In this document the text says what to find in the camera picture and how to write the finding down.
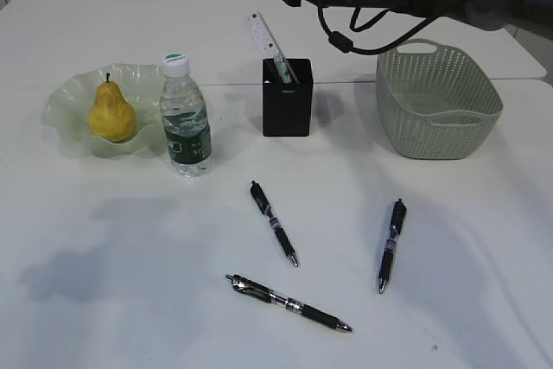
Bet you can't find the black square pen holder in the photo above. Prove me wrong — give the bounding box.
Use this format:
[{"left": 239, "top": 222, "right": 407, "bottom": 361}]
[{"left": 262, "top": 59, "right": 314, "bottom": 137}]

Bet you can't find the green wavy glass plate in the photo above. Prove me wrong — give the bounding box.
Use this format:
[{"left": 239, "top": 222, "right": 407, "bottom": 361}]
[{"left": 41, "top": 63, "right": 166, "bottom": 158}]

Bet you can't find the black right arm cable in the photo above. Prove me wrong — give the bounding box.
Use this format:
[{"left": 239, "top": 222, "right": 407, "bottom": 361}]
[{"left": 317, "top": 0, "right": 532, "bottom": 55}]

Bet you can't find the black pen on ruler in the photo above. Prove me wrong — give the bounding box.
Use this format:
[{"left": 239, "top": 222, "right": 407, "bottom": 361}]
[{"left": 250, "top": 181, "right": 299, "bottom": 267}]

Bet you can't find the dark blue pen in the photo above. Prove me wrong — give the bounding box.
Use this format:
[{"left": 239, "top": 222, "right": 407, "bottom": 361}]
[{"left": 378, "top": 199, "right": 407, "bottom": 294}]

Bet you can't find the yellow pear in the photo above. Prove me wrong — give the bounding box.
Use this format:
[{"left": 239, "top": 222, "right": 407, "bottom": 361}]
[{"left": 87, "top": 73, "right": 137, "bottom": 143}]

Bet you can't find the transparent plastic ruler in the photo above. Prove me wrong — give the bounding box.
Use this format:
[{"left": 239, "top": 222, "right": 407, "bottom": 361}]
[{"left": 245, "top": 11, "right": 299, "bottom": 83}]

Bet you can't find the black pen at front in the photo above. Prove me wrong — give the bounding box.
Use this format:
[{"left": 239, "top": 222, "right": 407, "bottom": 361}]
[{"left": 226, "top": 274, "right": 353, "bottom": 333}]

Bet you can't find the clear water bottle green label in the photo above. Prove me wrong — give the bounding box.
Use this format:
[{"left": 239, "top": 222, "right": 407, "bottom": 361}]
[{"left": 160, "top": 53, "right": 213, "bottom": 177}]

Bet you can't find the green woven plastic basket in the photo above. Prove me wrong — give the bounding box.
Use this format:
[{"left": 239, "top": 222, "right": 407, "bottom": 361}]
[{"left": 376, "top": 43, "right": 504, "bottom": 160}]

